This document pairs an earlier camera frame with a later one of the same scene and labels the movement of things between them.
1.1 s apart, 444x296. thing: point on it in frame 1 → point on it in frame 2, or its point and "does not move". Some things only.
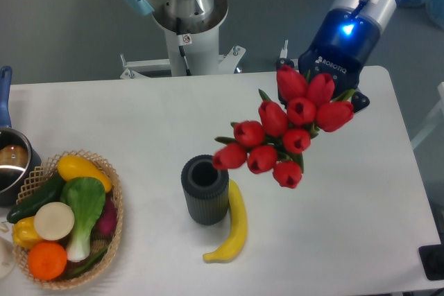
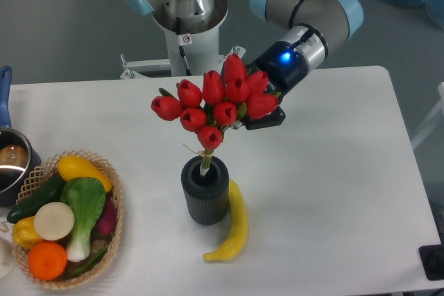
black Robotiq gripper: (347, 36) → (288, 63)
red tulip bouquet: (273, 143) → (223, 100)
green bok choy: (86, 196) does not move
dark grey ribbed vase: (206, 190) does not move
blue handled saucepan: (17, 158) does not move
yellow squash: (71, 167) does not move
